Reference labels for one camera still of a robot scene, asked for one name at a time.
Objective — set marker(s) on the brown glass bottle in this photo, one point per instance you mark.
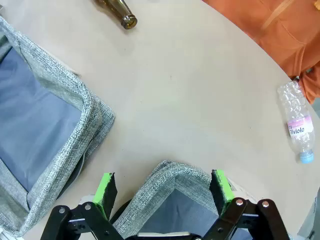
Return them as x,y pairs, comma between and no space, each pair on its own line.
120,10

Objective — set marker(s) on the grey fabric basket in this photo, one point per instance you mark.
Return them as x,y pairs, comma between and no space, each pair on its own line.
160,182
75,87

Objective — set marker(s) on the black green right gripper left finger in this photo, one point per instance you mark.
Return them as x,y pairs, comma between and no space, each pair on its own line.
105,200

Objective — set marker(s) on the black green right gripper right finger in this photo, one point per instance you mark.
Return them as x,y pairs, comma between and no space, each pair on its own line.
222,195

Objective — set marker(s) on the clear plastic bottle pink label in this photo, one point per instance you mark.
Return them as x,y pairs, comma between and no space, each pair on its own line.
297,117

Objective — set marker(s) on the person's orange shirt torso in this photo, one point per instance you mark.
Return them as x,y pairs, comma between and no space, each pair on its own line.
275,30

